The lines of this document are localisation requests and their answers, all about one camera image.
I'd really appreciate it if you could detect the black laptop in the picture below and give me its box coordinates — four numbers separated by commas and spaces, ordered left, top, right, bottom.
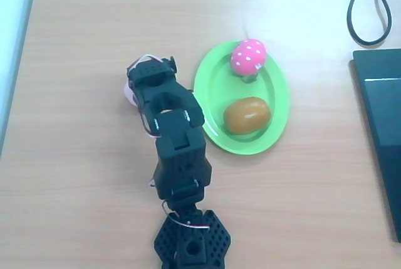
352, 48, 401, 245

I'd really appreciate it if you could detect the black looped cable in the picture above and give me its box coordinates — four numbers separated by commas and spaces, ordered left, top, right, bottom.
346, 0, 401, 46

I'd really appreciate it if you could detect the pink plush peach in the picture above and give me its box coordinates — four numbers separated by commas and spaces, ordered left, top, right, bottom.
122, 81, 139, 107

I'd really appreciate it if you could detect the green oval plate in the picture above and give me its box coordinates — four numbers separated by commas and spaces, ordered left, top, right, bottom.
191, 39, 291, 156

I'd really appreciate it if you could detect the brown toy kiwi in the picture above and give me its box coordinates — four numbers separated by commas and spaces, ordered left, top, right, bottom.
222, 97, 271, 135

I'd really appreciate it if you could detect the pink white-dotted plush strawberry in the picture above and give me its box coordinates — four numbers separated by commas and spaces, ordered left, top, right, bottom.
230, 38, 268, 84

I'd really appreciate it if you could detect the white red robot wire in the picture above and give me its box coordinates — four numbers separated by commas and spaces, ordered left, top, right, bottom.
127, 54, 211, 229

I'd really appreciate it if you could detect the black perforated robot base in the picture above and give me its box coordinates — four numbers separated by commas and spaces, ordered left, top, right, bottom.
153, 209, 233, 269

